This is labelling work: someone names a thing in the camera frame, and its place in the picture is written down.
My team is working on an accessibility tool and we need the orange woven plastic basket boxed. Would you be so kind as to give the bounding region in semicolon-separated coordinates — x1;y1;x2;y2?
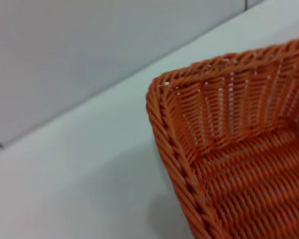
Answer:
146;36;299;239

